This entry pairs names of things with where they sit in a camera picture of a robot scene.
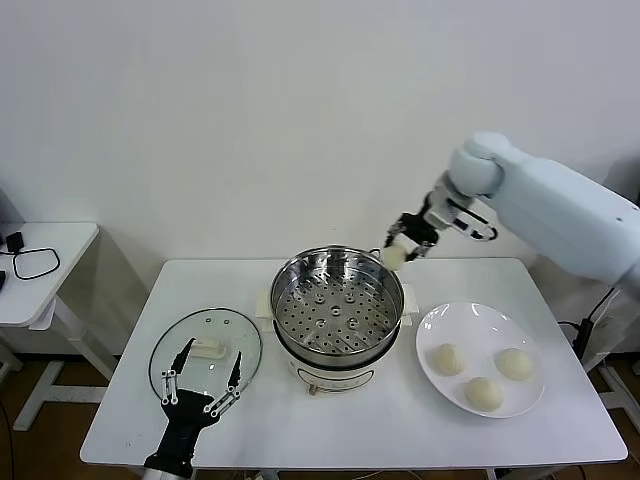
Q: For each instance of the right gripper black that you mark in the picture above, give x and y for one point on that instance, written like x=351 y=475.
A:
x=419 y=229

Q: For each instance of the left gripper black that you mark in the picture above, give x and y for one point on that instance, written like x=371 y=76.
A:
x=187 y=420

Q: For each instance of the white steamed baozi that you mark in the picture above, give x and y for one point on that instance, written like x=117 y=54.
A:
x=393 y=257
x=484 y=395
x=513 y=365
x=448 y=360

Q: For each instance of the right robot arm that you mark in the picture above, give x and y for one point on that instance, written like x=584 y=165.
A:
x=550 y=210

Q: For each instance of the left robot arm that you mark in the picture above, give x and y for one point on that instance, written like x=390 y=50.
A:
x=167 y=474

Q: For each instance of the steel perforated steamer basket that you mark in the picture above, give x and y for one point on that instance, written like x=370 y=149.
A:
x=335 y=322

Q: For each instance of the white round plate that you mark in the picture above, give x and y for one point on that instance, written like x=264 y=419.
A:
x=470 y=320

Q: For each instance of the white electric cooker base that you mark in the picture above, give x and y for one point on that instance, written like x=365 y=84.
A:
x=335 y=376

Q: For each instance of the black device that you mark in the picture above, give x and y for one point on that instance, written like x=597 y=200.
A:
x=3 y=280

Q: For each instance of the small black charger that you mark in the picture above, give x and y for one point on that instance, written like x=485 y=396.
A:
x=15 y=241

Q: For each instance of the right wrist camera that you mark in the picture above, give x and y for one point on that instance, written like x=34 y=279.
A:
x=457 y=220

